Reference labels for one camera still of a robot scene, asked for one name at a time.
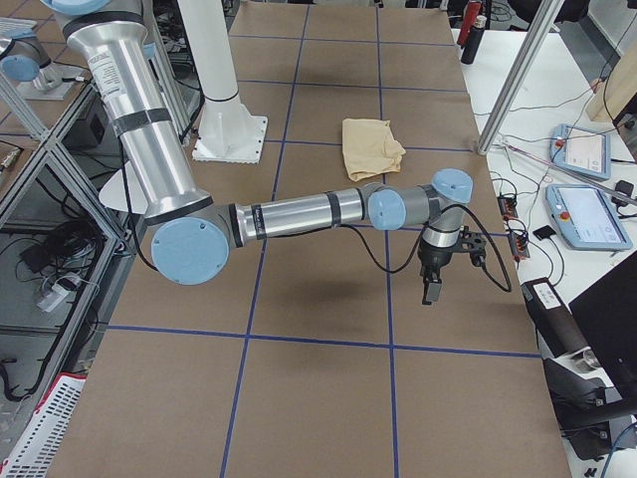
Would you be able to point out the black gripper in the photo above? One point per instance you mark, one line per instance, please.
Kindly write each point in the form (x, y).
(434, 259)

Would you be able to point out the cream long-sleeve printed shirt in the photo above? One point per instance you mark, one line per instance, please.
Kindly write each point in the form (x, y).
(369, 148)

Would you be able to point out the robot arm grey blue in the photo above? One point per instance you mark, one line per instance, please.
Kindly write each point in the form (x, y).
(192, 236)

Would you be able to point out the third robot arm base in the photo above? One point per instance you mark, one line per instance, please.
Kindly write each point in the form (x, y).
(25, 61)

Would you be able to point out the orange electronics board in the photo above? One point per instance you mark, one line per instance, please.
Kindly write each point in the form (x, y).
(519, 245)
(508, 207)

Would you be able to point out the lower teach pendant tablet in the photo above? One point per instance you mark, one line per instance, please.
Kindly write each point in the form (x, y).
(585, 219)

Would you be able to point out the teach pendant tablet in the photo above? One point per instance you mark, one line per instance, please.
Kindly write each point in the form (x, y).
(585, 219)
(581, 150)

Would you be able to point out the black monitor with stand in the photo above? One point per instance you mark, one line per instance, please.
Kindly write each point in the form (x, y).
(606, 315)

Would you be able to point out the upper teach pendant tablet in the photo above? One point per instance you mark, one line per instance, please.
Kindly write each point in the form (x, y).
(581, 150)

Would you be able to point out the black bottle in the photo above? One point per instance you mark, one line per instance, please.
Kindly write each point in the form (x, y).
(474, 40)

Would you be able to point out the red bottle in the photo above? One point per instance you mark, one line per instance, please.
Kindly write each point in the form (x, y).
(472, 11)

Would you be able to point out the white plastic chair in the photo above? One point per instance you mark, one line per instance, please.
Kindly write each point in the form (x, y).
(112, 194)

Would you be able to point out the white power strip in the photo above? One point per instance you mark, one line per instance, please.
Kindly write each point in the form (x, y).
(56, 295)

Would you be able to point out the white perforated basket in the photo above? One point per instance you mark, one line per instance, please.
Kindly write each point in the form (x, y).
(35, 450)

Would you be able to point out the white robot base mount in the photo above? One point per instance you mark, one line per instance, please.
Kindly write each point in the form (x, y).
(227, 131)

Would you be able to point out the aluminium frame post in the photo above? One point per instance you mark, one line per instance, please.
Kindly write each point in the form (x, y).
(540, 26)

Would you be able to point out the aluminium table frame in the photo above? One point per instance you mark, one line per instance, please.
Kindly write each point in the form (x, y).
(52, 227)

